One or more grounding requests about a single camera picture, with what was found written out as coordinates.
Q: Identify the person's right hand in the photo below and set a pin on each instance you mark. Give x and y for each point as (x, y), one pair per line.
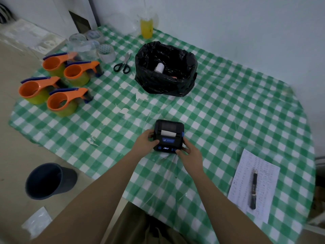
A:
(193, 157)

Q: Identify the person's left hand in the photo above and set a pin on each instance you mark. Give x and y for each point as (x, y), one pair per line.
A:
(142, 144)

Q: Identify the person's right thumb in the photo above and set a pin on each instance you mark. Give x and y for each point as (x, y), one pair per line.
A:
(181, 151)

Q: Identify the person's left thumb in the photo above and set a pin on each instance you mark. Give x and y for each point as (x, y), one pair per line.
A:
(153, 142)

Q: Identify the black portable label printer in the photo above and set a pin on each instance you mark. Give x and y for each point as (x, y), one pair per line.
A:
(168, 144)

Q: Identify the person's right forearm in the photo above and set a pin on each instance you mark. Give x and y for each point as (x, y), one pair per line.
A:
(223, 208)

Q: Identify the person's left forearm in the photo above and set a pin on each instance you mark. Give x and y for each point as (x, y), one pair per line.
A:
(99, 200)

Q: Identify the white label paper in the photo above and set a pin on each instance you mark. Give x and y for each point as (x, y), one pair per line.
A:
(168, 133)

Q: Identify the black bin bag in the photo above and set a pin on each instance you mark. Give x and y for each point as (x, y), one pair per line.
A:
(152, 83)

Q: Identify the green checkered tablecloth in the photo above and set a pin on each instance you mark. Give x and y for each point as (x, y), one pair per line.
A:
(228, 111)

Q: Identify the white printed paper sheet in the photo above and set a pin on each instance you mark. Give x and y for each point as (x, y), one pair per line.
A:
(241, 185)

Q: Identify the white paper roll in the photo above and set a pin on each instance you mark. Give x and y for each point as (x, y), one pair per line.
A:
(159, 68)

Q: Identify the black marker pen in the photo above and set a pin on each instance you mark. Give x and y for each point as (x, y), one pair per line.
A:
(254, 190)

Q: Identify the person's brown trousers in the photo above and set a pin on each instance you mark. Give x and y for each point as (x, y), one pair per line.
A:
(134, 228)

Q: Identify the dark grey bucket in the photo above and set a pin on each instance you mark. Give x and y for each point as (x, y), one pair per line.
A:
(63, 179)

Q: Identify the orange tape dispenser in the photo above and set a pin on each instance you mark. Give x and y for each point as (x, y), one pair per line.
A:
(76, 73)
(53, 63)
(31, 91)
(61, 104)

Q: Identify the clear tape roll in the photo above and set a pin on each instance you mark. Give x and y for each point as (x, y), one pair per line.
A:
(94, 35)
(106, 52)
(90, 48)
(77, 39)

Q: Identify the bottle of yellow liquid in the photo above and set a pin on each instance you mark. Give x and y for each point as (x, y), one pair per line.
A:
(146, 27)

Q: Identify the clear plastic bag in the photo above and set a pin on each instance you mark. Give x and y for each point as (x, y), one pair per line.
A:
(121, 22)

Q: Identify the dark flat panel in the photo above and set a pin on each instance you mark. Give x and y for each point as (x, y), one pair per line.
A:
(80, 22)

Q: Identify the white plastic bag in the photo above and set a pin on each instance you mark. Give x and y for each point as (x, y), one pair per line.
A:
(36, 222)

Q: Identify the white foam packing tray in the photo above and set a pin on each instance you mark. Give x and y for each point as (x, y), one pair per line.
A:
(30, 38)

